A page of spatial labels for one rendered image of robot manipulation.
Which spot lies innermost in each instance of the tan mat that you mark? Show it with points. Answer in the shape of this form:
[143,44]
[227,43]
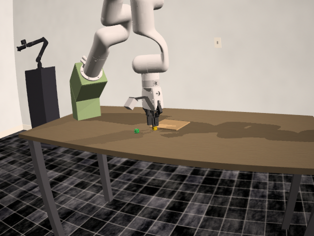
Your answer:
[172,124]

